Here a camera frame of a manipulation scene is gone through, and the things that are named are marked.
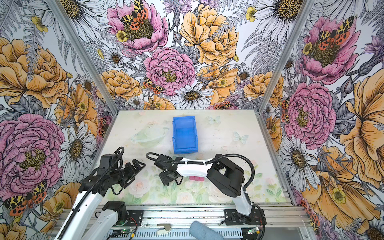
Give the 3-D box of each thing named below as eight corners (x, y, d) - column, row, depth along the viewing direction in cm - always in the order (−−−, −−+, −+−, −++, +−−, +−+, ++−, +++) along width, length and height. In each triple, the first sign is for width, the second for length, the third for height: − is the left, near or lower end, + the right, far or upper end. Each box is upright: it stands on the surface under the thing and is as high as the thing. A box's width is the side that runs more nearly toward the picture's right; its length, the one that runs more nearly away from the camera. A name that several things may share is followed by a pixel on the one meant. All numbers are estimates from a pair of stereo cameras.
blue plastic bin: (174, 156, 98) (172, 147, 90) (174, 125, 115) (172, 115, 107) (198, 154, 100) (198, 145, 91) (194, 124, 117) (194, 114, 108)
